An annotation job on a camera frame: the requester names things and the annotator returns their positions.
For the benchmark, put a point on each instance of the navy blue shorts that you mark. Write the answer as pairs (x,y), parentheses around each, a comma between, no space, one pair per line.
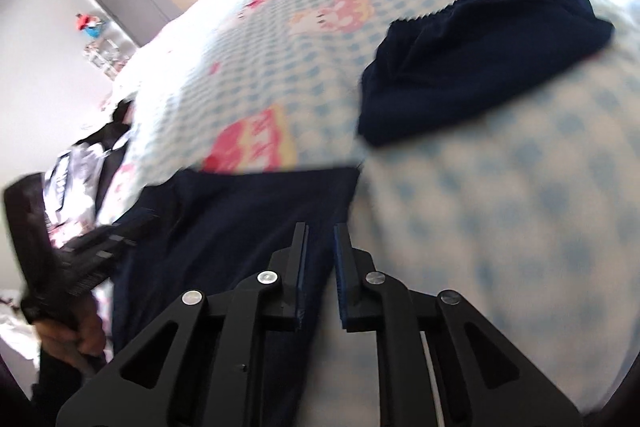
(475,62)

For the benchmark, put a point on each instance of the navy blue garment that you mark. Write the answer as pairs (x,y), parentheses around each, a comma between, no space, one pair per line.
(220,227)

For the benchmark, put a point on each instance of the black and white clothes pile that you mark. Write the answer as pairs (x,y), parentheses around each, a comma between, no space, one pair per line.
(75,187)

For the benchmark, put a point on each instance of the cluttered small shelf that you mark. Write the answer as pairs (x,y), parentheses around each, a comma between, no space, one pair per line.
(107,57)

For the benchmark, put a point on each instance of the checkered cartoon printed blanket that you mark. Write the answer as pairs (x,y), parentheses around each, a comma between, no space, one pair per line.
(310,37)

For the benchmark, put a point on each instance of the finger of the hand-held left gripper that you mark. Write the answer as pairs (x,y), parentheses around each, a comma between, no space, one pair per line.
(100,247)

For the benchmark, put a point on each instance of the red toy figure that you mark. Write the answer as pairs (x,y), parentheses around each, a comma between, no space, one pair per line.
(86,23)

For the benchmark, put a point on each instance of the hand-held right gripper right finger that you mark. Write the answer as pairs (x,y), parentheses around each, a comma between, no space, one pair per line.
(340,267)

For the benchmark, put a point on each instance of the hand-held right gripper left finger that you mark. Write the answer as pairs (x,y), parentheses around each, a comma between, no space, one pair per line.
(300,267)

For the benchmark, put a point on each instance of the person's left hand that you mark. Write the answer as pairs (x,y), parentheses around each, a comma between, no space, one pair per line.
(82,329)

